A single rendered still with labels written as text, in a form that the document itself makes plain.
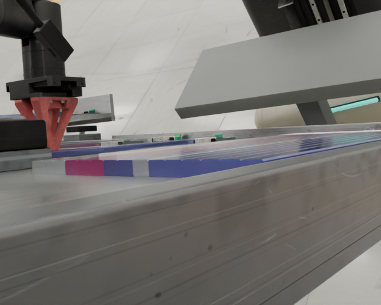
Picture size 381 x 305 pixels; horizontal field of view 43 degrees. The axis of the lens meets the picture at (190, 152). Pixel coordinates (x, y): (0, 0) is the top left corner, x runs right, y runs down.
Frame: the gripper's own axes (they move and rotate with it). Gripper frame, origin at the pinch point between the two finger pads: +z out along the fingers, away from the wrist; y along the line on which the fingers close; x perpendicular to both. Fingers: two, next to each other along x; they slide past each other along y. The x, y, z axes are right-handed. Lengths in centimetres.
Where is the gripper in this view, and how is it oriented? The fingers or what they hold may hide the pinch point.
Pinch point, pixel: (49, 144)
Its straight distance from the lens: 72.5
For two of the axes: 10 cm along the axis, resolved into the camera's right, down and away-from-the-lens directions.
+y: 8.0, -0.1, -6.0
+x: 6.0, -0.8, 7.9
